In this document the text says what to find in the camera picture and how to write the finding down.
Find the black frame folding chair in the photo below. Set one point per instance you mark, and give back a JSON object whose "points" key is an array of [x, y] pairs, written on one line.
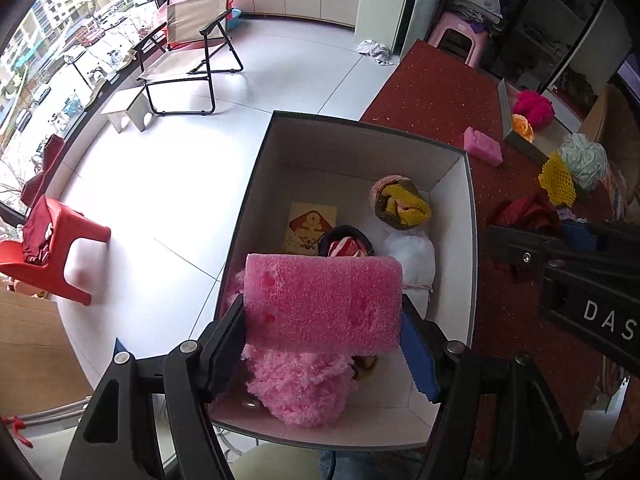
{"points": [[190, 20]]}

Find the white cloth on floor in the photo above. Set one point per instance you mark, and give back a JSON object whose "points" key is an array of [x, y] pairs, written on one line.
{"points": [[375, 50]]}

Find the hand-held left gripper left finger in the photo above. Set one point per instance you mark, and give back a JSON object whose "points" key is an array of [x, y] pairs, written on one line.
{"points": [[227, 345]]}

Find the large pink sponge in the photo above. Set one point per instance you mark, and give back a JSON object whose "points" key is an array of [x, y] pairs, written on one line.
{"points": [[325, 300]]}

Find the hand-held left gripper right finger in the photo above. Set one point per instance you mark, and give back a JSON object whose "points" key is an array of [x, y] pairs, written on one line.
{"points": [[420, 360]]}

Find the tan sock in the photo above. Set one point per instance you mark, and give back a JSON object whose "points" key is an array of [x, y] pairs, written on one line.
{"points": [[367, 361]]}

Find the pale green bath pouf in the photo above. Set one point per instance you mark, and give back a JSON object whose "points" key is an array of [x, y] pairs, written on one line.
{"points": [[582, 160]]}

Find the pink fluffy cloth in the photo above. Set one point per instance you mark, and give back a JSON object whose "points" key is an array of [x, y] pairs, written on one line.
{"points": [[300, 390]]}

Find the white cloth bundle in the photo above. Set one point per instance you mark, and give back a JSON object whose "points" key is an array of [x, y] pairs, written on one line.
{"points": [[415, 260]]}

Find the pink knit sock dark cuff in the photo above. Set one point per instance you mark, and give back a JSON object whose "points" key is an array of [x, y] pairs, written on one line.
{"points": [[345, 245]]}

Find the pink plastic stool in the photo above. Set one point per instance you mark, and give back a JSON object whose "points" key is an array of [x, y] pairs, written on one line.
{"points": [[450, 22]]}

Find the shallow grey tray box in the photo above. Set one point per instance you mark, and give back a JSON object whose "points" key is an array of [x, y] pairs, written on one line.
{"points": [[520, 142]]}

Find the yellow foam net sleeve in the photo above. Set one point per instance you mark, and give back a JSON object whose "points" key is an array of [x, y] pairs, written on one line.
{"points": [[555, 180]]}

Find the blue plastic basin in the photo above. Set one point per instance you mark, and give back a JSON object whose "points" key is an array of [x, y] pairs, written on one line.
{"points": [[235, 16]]}

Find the dark red netted cloth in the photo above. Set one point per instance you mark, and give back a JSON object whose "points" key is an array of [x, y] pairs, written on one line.
{"points": [[47, 160]]}

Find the magenta fluffy cloth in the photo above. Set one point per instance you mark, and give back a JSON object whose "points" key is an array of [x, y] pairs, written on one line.
{"points": [[532, 107]]}

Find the cardboard box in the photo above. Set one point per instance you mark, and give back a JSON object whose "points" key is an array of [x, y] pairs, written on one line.
{"points": [[35, 350]]}

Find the beige chair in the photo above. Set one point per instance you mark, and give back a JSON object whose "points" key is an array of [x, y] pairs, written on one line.
{"points": [[615, 120]]}

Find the orange fabric rose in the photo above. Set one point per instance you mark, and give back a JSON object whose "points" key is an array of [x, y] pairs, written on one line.
{"points": [[522, 127]]}

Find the person's legs in jeans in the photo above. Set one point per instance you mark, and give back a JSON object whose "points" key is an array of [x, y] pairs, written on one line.
{"points": [[350, 467]]}

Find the pink and yellow sock roll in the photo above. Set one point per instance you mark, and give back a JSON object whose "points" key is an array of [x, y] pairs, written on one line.
{"points": [[400, 205]]}

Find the grey white storage box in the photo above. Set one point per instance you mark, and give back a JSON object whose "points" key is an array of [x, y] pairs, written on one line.
{"points": [[320, 160]]}

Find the small white stool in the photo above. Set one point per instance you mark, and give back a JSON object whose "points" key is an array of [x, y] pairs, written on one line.
{"points": [[125, 102]]}

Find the tissue pack with red print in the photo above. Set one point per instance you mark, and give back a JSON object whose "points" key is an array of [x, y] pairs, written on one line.
{"points": [[305, 225]]}

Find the small pink sponge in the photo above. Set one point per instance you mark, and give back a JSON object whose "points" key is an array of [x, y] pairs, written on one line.
{"points": [[482, 146]]}

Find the red plastic stool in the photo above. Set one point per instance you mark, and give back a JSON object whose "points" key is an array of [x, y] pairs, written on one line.
{"points": [[70, 255]]}

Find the cream leather seat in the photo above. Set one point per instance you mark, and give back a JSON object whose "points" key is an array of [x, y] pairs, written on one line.
{"points": [[275, 467]]}

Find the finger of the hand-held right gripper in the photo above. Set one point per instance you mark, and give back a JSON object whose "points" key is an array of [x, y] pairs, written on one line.
{"points": [[580, 237], [520, 252]]}

